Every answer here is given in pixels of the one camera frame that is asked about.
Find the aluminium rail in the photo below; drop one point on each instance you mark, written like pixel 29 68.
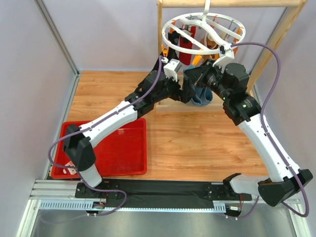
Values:
pixel 75 195

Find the red santa sock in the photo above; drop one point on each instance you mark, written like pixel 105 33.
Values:
pixel 185 43
pixel 69 171

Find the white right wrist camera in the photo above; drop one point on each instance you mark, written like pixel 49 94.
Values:
pixel 226 56

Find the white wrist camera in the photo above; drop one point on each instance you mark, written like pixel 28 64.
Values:
pixel 171 69
pixel 226 56

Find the wooden rack frame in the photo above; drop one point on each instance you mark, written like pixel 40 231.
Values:
pixel 293 9

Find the teal blue sock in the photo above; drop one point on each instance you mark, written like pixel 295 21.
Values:
pixel 203 96

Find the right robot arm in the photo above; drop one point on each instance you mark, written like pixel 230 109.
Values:
pixel 285 176

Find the brown cream hanging sock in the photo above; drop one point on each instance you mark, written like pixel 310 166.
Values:
pixel 209 42

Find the white round clip hanger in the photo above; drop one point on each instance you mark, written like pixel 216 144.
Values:
pixel 222 28

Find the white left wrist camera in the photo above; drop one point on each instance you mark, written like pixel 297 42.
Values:
pixel 171 69

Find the black sock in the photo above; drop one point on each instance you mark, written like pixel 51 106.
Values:
pixel 173 37

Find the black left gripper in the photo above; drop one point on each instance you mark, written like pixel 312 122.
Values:
pixel 175 87

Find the red plastic bin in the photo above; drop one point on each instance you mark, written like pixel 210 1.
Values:
pixel 124 152

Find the black base mat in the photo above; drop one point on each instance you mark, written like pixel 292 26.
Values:
pixel 171 194

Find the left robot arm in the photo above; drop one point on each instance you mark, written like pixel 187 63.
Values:
pixel 80 141

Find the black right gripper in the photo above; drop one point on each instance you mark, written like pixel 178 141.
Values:
pixel 201 75

